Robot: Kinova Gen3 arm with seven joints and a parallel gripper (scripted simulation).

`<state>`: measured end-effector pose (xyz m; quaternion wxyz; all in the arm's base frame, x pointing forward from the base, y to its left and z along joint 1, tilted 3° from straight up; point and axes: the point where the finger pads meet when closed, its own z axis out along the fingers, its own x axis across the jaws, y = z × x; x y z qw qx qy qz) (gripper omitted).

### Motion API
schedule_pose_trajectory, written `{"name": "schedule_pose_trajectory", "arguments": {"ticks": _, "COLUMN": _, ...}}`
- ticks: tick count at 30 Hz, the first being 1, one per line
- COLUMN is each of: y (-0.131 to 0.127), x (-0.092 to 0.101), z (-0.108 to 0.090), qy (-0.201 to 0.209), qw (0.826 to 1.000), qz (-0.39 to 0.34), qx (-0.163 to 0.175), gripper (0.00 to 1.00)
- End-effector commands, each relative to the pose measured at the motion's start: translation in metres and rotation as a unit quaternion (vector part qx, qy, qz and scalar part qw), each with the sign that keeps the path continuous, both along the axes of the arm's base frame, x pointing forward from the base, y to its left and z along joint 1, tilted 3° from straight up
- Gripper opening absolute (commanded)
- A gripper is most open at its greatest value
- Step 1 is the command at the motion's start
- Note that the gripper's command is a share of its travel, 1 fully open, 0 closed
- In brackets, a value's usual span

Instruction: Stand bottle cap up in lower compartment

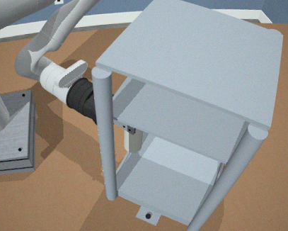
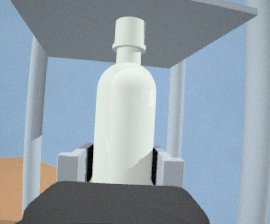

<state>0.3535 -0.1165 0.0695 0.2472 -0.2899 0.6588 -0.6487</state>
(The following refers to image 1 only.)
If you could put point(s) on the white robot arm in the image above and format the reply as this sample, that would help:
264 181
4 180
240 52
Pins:
30 62

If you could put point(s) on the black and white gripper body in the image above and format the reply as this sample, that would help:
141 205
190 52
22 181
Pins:
76 91

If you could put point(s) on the white bottle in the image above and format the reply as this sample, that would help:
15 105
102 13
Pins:
133 143

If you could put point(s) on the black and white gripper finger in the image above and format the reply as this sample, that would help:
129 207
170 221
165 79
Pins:
128 128

